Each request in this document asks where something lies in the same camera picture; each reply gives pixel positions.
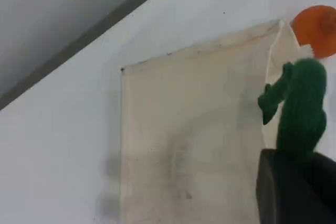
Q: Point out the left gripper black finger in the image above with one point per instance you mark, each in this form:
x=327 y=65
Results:
x=283 y=195
x=326 y=195

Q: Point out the orange toy fruit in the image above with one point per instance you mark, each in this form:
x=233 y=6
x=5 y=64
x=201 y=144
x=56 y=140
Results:
x=312 y=32

